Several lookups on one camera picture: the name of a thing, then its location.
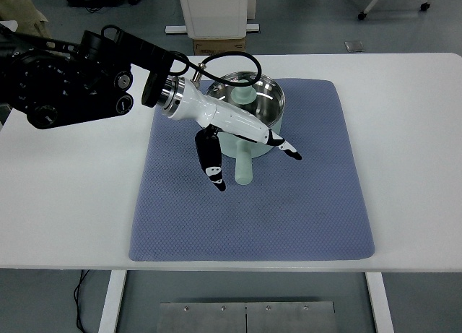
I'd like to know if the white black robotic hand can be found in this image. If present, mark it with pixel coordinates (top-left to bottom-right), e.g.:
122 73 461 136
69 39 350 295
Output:
157 72 302 191

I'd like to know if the mint green pot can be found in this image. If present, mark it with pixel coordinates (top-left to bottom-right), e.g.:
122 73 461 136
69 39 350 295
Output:
204 70 286 186

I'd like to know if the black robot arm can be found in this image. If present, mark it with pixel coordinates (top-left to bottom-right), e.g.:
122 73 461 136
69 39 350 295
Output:
1 26 175 129

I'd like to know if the cardboard box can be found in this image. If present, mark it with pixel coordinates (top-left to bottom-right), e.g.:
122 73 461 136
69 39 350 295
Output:
193 38 246 56

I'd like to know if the glass lid with green knob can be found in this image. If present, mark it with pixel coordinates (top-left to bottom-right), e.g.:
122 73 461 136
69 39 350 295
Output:
202 74 286 133

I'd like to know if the blue textured mat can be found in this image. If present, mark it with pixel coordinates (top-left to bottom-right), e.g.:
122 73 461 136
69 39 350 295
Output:
129 79 375 261

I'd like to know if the grey floor socket cover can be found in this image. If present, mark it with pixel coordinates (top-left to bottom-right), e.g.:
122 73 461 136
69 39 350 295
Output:
344 40 365 53

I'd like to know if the person in beige clothes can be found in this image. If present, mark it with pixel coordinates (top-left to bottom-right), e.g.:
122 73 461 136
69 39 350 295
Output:
1 0 51 38

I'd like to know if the white table left leg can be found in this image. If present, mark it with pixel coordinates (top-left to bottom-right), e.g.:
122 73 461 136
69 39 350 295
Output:
97 270 128 333

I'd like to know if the white table leg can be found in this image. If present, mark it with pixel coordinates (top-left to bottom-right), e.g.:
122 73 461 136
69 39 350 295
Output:
97 270 128 333
365 272 395 333

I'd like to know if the metal floor plate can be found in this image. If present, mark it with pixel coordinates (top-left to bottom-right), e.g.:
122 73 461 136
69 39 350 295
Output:
157 301 338 333

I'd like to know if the white rolling chair base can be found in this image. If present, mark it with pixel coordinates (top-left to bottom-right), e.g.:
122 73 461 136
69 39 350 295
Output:
335 0 432 21

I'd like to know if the white table right leg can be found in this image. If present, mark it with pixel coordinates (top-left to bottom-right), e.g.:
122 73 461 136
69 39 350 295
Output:
365 272 395 333

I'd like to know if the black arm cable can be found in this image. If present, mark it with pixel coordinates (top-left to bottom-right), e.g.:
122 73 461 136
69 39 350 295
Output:
167 51 262 87

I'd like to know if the white pedestal cabinet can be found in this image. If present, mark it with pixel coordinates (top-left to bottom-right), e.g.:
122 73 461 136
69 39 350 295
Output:
165 0 260 40

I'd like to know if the black floor cable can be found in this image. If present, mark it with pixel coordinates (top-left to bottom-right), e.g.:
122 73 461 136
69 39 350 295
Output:
73 269 91 333

